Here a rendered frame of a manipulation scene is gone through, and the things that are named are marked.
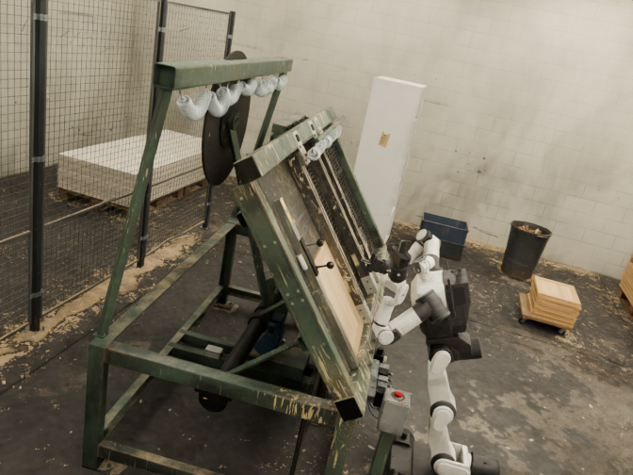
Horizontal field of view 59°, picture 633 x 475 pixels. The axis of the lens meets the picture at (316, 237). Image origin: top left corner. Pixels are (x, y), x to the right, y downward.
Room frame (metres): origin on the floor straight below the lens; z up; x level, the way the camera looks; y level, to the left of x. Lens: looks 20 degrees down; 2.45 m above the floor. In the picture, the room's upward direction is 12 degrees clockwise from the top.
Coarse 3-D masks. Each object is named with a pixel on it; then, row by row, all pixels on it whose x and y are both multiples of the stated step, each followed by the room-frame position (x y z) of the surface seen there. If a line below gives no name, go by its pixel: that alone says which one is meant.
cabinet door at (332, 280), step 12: (324, 240) 2.96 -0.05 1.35; (324, 252) 2.85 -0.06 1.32; (324, 264) 2.77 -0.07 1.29; (324, 276) 2.67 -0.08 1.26; (336, 276) 2.87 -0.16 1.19; (336, 288) 2.77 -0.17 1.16; (336, 300) 2.69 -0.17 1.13; (348, 300) 2.87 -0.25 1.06; (336, 312) 2.60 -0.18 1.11; (348, 312) 2.77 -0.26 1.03; (348, 324) 2.68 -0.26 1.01; (360, 324) 2.87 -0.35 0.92; (348, 336) 2.59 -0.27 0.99; (360, 336) 2.77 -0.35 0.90
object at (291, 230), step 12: (276, 204) 2.50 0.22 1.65; (288, 228) 2.50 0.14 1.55; (300, 252) 2.49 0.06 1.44; (312, 276) 2.48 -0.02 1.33; (324, 288) 2.52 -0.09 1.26; (324, 300) 2.47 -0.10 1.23; (324, 312) 2.47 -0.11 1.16; (336, 324) 2.46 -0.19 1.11; (336, 336) 2.46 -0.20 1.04; (348, 348) 2.45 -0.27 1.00; (348, 360) 2.45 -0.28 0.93
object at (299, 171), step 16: (320, 144) 3.00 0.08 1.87; (288, 160) 3.00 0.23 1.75; (304, 160) 2.97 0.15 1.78; (304, 176) 2.99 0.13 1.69; (304, 192) 2.98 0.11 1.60; (320, 208) 2.97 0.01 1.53; (320, 224) 2.97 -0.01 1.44; (336, 240) 3.00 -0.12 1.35; (336, 256) 2.96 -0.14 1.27; (352, 288) 2.94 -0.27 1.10; (368, 320) 2.93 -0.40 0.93
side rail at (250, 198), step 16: (240, 192) 2.27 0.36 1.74; (256, 192) 2.26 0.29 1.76; (240, 208) 2.27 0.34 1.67; (256, 208) 2.26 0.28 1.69; (256, 224) 2.26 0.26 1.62; (272, 224) 2.25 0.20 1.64; (256, 240) 2.26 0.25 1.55; (272, 240) 2.25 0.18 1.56; (272, 256) 2.25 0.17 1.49; (288, 256) 2.24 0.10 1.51; (272, 272) 2.25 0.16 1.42; (288, 272) 2.24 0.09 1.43; (288, 288) 2.24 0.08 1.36; (304, 288) 2.24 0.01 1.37; (288, 304) 2.24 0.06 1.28; (304, 304) 2.23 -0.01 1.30; (304, 320) 2.23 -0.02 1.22; (320, 320) 2.24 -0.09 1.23; (304, 336) 2.22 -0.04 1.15; (320, 336) 2.22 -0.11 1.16; (320, 352) 2.22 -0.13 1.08; (336, 352) 2.24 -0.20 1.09; (320, 368) 2.22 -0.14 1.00; (336, 368) 2.21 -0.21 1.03; (336, 384) 2.21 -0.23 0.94; (352, 384) 2.24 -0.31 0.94; (336, 400) 2.21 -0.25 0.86
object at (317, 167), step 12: (312, 132) 3.41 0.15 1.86; (336, 132) 3.44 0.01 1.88; (312, 144) 3.43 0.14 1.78; (312, 168) 3.43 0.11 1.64; (324, 168) 3.46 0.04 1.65; (324, 180) 3.42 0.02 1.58; (324, 192) 3.41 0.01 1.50; (336, 204) 3.40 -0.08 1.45; (336, 216) 3.40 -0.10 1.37; (348, 228) 3.39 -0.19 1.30; (348, 240) 3.39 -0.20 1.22; (360, 252) 3.39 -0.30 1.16; (360, 264) 3.38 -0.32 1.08; (360, 276) 3.38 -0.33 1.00; (372, 276) 3.41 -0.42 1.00; (372, 288) 3.36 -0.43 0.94
